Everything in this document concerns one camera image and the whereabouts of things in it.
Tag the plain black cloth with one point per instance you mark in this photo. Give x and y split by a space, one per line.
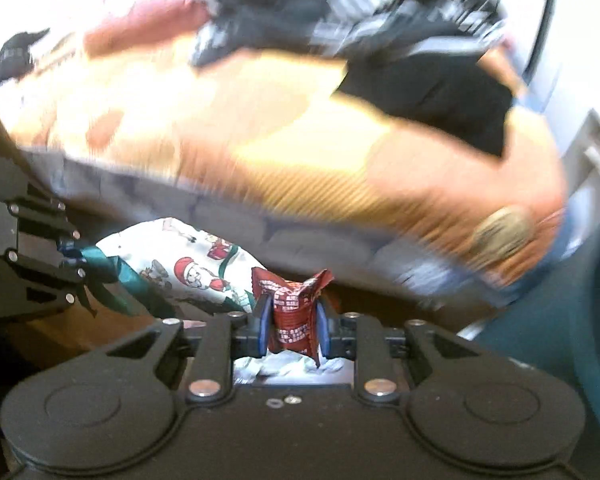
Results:
430 100

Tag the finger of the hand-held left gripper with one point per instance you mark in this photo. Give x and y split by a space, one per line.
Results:
45 217
45 280

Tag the white Christmas-print bag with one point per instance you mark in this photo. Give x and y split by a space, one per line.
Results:
190 265

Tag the dark red snack wrapper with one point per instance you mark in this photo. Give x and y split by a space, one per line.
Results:
292 315

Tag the teal bin with deer print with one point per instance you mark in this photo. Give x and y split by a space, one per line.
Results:
555 320

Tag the white sliding wardrobe door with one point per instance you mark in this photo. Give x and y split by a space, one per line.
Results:
580 35

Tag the crumpled white plastic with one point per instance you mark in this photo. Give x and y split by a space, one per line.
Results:
290 372

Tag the black leaf-print duvet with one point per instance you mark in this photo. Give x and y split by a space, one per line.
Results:
380 10

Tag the black and white cloth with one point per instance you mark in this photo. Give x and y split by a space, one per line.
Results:
10 55

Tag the bed with orange floral sheet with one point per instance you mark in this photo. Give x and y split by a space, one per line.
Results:
305 160

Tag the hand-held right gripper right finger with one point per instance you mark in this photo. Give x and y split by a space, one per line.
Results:
322 332

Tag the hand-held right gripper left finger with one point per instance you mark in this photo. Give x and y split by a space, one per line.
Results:
262 330

